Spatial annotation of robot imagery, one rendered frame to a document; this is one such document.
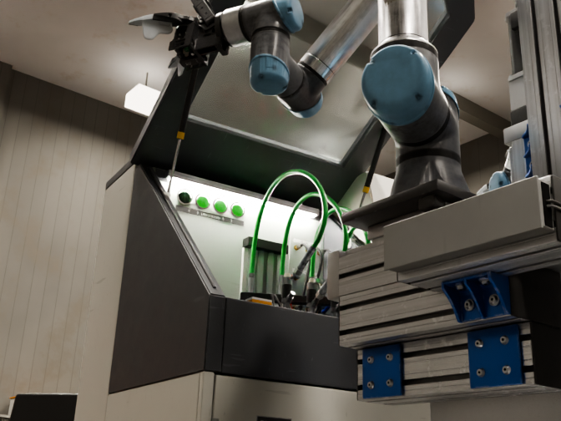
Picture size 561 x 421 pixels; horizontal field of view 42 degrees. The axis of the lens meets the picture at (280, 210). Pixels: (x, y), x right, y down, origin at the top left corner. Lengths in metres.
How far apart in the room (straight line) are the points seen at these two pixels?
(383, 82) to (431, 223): 0.28
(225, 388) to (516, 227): 0.78
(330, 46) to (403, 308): 0.57
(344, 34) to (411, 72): 0.33
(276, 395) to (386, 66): 0.74
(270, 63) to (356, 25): 0.23
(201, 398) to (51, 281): 9.86
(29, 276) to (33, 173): 1.59
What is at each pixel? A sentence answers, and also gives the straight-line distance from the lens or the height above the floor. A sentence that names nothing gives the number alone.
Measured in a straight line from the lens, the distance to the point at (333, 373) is 1.67.
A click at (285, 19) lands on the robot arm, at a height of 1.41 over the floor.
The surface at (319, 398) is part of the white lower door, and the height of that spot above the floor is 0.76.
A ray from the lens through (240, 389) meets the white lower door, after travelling 1.54.
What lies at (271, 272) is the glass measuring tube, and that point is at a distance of 2.23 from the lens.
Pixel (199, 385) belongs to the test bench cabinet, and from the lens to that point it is 1.51.
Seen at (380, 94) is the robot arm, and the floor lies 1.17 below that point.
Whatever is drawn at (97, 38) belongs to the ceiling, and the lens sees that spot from 10.97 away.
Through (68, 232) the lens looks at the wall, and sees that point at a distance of 11.57.
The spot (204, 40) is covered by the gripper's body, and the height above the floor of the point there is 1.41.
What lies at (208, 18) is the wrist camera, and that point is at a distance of 1.53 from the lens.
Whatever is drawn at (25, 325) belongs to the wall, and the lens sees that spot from 11.07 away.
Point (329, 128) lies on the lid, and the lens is 2.27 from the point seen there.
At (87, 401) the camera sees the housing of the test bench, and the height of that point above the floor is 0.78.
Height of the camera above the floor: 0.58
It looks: 21 degrees up
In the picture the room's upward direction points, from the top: 2 degrees clockwise
